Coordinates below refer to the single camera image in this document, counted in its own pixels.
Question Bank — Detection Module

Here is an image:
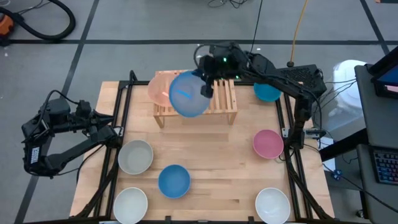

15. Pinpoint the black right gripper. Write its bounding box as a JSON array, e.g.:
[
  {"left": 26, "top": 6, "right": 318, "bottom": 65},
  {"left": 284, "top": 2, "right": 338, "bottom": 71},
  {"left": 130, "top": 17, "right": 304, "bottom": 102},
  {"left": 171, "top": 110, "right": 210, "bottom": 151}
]
[{"left": 198, "top": 55, "right": 249, "bottom": 99}]

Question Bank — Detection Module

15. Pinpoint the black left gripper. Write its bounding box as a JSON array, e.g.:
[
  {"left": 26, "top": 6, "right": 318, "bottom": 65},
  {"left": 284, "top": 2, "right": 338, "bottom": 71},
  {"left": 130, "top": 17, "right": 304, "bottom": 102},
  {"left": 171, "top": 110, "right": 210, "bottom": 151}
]
[{"left": 70, "top": 111, "right": 114, "bottom": 142}]

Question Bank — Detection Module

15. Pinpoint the light blue bowl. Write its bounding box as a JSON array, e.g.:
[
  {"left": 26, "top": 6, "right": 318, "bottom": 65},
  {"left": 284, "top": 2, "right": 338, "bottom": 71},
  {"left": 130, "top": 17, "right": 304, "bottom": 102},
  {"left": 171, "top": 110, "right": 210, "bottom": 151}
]
[{"left": 169, "top": 70, "right": 213, "bottom": 118}]

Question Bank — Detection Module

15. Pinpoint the beige grey bowl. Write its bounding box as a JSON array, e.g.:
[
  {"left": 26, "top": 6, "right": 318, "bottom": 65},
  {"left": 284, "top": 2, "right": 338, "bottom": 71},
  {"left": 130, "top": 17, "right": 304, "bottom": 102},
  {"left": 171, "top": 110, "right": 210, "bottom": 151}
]
[{"left": 118, "top": 139, "right": 154, "bottom": 175}]

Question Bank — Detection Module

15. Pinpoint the teal bowl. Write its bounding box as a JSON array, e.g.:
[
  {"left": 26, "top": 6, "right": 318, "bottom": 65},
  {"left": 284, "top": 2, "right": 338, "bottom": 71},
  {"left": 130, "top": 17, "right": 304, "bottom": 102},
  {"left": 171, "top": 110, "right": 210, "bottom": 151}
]
[{"left": 253, "top": 81, "right": 283, "bottom": 103}]

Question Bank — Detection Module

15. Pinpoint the pink bowl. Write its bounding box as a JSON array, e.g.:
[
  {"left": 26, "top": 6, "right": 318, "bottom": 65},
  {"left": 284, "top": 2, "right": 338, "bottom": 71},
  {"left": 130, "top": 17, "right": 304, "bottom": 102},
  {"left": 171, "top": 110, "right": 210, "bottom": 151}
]
[{"left": 252, "top": 129, "right": 285, "bottom": 160}]

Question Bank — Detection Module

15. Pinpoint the white bowl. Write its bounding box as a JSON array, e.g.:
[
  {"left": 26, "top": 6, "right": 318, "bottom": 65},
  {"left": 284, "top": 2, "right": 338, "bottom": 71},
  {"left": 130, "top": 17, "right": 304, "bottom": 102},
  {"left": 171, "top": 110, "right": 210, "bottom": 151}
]
[
  {"left": 254, "top": 187, "right": 291, "bottom": 224},
  {"left": 113, "top": 187, "right": 149, "bottom": 224}
]

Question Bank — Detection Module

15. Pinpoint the deep blue bowl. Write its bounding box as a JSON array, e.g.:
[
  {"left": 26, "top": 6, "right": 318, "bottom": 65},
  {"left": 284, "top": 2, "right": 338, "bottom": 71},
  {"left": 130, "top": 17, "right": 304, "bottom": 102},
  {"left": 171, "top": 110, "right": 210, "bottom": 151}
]
[{"left": 157, "top": 164, "right": 192, "bottom": 199}]

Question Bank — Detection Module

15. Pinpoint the wooden slatted shelf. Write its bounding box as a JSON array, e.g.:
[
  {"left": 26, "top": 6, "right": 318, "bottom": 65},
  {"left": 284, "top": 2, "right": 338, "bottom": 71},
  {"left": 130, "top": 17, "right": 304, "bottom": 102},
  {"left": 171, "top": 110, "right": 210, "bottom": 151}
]
[{"left": 153, "top": 70, "right": 239, "bottom": 129}]

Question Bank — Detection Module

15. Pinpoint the black power adapter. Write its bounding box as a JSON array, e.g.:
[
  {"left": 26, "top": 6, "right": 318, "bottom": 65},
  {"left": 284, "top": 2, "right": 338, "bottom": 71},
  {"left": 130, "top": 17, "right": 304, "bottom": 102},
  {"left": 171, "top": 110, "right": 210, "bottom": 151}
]
[{"left": 306, "top": 128, "right": 327, "bottom": 139}]

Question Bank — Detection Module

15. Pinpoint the orange vacuum cleaner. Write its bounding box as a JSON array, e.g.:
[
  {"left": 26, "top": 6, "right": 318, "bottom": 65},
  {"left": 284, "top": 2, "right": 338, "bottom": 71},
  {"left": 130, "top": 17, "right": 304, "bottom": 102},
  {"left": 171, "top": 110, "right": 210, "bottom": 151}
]
[{"left": 0, "top": 14, "right": 15, "bottom": 47}]

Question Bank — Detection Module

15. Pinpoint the white round bin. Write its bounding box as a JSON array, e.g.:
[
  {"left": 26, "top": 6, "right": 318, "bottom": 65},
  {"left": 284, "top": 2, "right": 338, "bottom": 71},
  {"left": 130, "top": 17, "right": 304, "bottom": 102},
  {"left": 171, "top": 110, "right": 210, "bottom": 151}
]
[{"left": 331, "top": 58, "right": 369, "bottom": 133}]

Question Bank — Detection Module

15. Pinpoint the grey desk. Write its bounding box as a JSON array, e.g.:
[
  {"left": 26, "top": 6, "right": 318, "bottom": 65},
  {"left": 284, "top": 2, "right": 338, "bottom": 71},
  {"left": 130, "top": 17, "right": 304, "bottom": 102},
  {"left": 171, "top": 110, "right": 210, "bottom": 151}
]
[{"left": 354, "top": 63, "right": 398, "bottom": 224}]

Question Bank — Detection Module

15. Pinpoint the computer monitor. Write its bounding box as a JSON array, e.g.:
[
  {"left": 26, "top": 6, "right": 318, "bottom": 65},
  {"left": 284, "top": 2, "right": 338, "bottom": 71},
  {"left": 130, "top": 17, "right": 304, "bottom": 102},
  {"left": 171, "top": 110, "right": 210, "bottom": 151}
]
[{"left": 368, "top": 46, "right": 398, "bottom": 100}]

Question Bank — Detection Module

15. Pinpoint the backlit keyboard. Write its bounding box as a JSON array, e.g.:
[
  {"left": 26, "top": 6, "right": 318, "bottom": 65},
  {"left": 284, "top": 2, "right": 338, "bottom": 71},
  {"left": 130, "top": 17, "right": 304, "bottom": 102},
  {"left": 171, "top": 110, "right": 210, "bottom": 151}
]
[{"left": 369, "top": 146, "right": 398, "bottom": 186}]

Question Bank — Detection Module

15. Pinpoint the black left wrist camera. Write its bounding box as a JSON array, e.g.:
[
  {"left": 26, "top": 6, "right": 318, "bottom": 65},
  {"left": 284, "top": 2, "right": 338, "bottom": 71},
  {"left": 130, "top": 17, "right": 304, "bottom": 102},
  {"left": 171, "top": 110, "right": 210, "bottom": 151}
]
[{"left": 75, "top": 99, "right": 93, "bottom": 118}]

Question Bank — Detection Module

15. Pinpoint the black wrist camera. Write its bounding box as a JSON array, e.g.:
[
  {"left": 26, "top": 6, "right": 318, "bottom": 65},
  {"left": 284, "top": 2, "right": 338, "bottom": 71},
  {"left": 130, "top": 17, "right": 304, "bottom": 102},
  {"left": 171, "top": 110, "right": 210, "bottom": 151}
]
[
  {"left": 75, "top": 99, "right": 93, "bottom": 118},
  {"left": 208, "top": 42, "right": 242, "bottom": 63}
]

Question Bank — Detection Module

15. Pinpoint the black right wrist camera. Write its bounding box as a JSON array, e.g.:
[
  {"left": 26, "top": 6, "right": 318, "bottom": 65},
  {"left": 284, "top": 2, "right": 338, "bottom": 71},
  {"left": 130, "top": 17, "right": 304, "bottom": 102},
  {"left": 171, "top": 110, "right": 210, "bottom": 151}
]
[{"left": 208, "top": 42, "right": 242, "bottom": 63}]

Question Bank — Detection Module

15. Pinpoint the black aluminium table frame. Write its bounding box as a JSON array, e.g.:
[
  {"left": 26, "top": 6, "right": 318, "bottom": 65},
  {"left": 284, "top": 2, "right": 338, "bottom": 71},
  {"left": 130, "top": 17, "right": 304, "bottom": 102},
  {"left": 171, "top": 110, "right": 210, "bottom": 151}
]
[{"left": 73, "top": 70, "right": 335, "bottom": 224}]

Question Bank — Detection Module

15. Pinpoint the black hanging cable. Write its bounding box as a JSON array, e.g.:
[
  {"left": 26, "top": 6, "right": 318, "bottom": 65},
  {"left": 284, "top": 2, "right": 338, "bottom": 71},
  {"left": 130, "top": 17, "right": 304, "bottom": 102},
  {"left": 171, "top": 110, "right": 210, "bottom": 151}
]
[{"left": 249, "top": 0, "right": 264, "bottom": 54}]

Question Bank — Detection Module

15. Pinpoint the black vacuum hose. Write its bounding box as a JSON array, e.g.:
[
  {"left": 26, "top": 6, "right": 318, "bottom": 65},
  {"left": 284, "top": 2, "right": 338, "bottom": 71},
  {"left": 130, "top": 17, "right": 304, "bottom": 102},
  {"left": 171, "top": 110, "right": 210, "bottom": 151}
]
[{"left": 0, "top": 0, "right": 76, "bottom": 41}]

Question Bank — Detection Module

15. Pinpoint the yellow hanging cable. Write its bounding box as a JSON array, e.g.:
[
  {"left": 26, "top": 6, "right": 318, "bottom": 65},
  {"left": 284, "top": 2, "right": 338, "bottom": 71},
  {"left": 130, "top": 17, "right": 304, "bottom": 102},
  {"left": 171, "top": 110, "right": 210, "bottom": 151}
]
[{"left": 286, "top": 0, "right": 309, "bottom": 68}]

